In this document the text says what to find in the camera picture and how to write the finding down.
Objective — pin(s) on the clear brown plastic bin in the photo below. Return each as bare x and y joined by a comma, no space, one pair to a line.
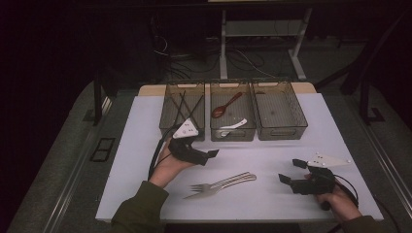
241,106
166,113
278,113

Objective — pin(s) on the brown wooden spoon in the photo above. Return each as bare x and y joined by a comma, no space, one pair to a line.
218,111

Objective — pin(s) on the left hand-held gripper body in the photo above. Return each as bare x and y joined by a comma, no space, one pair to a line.
186,150

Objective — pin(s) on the person's right hand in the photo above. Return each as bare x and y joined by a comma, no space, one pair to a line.
341,204

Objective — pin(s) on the black metal stand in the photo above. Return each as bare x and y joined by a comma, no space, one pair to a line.
97,103
364,103

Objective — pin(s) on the white table cover sheet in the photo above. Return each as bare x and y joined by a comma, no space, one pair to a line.
256,207

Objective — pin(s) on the silver metal fork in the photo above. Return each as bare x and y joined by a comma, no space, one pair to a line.
202,186

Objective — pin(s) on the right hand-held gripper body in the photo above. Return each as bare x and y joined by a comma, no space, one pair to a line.
314,183

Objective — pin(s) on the white ceramic spoon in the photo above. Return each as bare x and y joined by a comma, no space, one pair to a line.
238,124

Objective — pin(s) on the person's left hand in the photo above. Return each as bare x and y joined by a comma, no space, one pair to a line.
168,170

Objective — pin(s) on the white metal stand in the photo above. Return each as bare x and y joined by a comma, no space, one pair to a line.
223,48

